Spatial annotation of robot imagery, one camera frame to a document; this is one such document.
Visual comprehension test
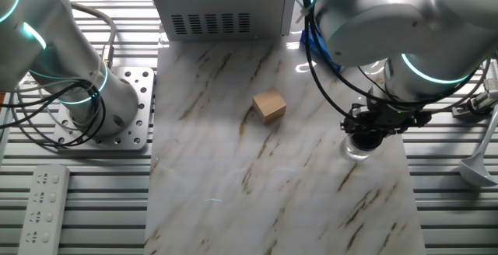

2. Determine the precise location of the metal clamp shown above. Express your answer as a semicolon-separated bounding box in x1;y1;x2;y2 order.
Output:
451;89;498;118

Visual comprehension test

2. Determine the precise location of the silver depth camera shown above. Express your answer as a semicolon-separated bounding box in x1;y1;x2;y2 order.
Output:
484;58;498;93

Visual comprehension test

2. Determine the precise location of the wooden block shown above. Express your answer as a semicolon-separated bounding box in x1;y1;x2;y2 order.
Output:
251;87;288;125

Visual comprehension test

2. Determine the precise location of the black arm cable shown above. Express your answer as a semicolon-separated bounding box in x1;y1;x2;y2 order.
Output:
291;0;491;120

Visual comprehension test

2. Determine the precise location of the clear glass jar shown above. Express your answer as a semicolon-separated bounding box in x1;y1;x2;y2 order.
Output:
339;134;378;162

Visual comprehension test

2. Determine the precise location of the white power strip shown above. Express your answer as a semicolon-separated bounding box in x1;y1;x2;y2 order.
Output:
17;164;72;255

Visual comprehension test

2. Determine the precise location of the blue tissue pack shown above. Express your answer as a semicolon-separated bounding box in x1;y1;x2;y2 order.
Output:
299;23;343;73

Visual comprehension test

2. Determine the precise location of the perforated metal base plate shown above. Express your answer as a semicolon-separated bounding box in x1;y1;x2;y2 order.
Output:
52;66;156;151

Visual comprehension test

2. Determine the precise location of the black base cable bundle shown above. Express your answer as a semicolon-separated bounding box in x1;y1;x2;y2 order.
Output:
0;78;108;149

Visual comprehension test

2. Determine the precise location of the grey base cable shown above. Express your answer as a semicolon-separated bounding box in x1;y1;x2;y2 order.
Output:
69;2;118;72

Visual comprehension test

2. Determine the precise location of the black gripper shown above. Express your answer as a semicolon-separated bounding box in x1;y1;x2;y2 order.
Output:
341;101;432;139

